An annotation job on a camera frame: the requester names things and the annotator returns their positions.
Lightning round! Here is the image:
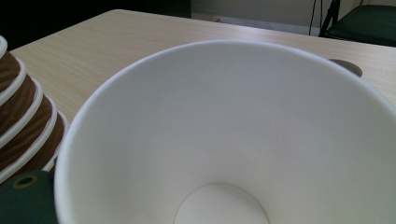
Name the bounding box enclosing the dark green chair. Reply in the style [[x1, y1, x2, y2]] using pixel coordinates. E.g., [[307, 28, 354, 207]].
[[325, 3, 396, 49]]

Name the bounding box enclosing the thin black cable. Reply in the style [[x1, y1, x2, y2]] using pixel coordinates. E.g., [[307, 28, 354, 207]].
[[308, 0, 318, 36]]

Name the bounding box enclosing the brown paper cup white inside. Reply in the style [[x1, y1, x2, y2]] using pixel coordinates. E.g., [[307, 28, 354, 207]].
[[53, 38, 396, 224]]

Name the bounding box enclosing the black stand leg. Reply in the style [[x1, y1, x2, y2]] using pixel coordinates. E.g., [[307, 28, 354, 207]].
[[318, 0, 341, 37]]

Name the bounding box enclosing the grey round table cable cover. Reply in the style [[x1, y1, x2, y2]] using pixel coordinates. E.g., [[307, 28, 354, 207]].
[[328, 58, 364, 78]]

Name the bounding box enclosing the stack of brown paper cups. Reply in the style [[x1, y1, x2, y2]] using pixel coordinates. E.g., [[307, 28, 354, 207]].
[[0, 35, 69, 185]]

